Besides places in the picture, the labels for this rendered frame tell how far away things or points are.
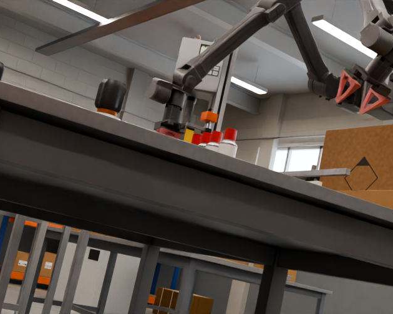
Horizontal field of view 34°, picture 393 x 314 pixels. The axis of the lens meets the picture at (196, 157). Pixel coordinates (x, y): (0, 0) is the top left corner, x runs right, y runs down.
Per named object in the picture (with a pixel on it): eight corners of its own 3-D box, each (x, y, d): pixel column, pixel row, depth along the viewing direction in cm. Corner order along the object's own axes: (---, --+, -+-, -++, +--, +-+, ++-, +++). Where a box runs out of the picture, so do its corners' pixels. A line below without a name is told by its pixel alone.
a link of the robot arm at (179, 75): (288, 13, 211) (269, 9, 220) (281, -1, 208) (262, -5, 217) (190, 94, 202) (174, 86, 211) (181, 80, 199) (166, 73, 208)
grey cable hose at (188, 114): (172, 151, 233) (185, 96, 237) (181, 154, 235) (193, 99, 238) (177, 151, 230) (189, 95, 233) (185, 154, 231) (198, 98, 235)
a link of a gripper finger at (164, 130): (157, 150, 200) (164, 121, 201) (147, 151, 206) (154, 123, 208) (176, 156, 203) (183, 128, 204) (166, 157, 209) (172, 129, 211)
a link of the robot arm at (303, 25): (301, -17, 210) (282, -20, 218) (271, 7, 207) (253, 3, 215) (344, 90, 234) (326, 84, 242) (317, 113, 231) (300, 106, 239)
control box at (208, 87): (174, 94, 236) (185, 46, 240) (219, 102, 234) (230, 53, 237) (170, 85, 226) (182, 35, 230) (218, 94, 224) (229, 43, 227)
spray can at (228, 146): (204, 197, 180) (219, 128, 184) (219, 202, 183) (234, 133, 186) (213, 197, 176) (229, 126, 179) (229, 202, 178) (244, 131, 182)
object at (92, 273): (52, 299, 768) (77, 200, 789) (91, 304, 811) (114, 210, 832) (88, 311, 720) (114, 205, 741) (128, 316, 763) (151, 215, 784)
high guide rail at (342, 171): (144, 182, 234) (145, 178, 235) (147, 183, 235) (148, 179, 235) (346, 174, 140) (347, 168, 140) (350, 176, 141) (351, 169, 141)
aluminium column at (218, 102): (182, 221, 220) (223, 39, 232) (193, 224, 222) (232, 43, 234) (188, 222, 216) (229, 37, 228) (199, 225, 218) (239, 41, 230)
